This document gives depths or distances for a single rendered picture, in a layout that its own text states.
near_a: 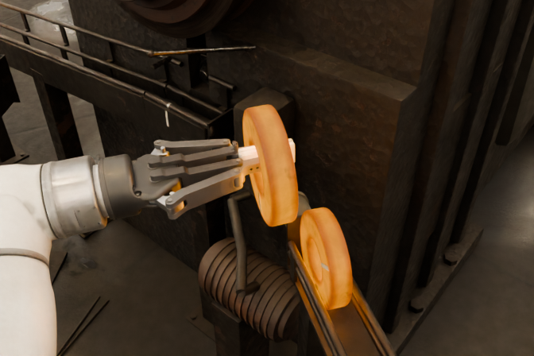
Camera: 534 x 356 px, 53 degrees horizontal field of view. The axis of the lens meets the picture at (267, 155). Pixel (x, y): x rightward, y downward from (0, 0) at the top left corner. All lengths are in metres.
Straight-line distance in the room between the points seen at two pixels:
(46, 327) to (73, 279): 1.23
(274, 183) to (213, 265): 0.50
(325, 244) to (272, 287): 0.28
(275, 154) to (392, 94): 0.35
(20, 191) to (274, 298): 0.54
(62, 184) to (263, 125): 0.23
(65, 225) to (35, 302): 0.10
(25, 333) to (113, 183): 0.18
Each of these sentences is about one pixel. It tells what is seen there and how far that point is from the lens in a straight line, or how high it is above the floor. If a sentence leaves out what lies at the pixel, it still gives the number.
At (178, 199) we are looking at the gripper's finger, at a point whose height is 0.93.
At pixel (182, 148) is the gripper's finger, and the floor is 0.93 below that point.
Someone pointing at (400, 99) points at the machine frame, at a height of 0.87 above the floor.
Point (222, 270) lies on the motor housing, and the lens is 1.07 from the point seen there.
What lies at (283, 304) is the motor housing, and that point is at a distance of 1.02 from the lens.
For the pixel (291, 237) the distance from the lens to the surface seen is 0.91.
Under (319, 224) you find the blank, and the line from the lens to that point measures 0.79.
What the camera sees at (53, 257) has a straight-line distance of 1.90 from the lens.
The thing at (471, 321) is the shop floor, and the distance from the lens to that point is 1.74.
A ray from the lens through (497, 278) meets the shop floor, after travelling 1.87.
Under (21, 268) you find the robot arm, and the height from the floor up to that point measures 0.92.
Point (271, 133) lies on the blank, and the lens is 0.62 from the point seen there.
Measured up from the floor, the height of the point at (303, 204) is 0.69.
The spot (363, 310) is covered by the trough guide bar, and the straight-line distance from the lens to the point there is 0.82.
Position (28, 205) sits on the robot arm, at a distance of 0.64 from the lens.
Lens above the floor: 1.34
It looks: 38 degrees down
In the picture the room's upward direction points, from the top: straight up
